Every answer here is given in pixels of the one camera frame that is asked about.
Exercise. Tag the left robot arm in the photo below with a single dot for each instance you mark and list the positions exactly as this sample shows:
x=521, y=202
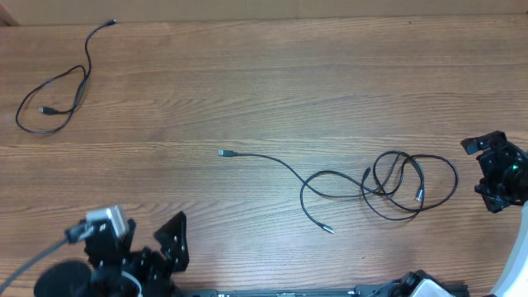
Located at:
x=71, y=278

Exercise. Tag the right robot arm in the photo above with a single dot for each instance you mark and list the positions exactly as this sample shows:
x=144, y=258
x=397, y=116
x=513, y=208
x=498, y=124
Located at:
x=504, y=184

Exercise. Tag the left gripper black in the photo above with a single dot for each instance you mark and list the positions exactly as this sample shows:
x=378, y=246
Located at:
x=156, y=272

